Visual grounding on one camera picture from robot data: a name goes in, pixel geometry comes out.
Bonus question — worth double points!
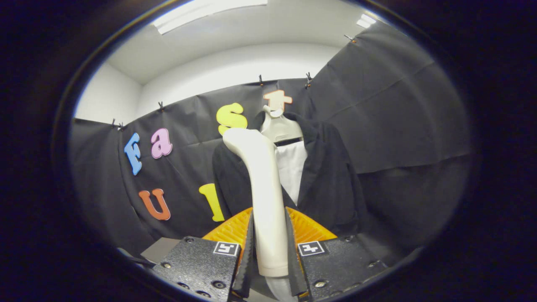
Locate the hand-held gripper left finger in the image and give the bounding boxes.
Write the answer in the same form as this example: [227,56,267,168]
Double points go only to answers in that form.
[152,207,255,302]

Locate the grey drawer cabinet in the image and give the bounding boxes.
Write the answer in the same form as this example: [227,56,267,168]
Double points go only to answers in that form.
[141,237,187,265]

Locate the row of black backdrop clips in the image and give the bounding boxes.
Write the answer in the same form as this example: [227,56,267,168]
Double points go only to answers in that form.
[110,34,357,128]

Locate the black suit jacket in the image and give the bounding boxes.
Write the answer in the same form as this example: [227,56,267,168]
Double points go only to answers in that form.
[212,111,369,235]

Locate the white garment steamer hose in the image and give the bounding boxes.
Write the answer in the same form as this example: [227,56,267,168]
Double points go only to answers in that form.
[264,276,299,302]

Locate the white garment steamer head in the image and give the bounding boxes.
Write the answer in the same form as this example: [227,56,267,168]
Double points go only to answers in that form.
[222,128,290,278]

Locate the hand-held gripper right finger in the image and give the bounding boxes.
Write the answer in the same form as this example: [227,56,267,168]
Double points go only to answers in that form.
[284,206,388,302]

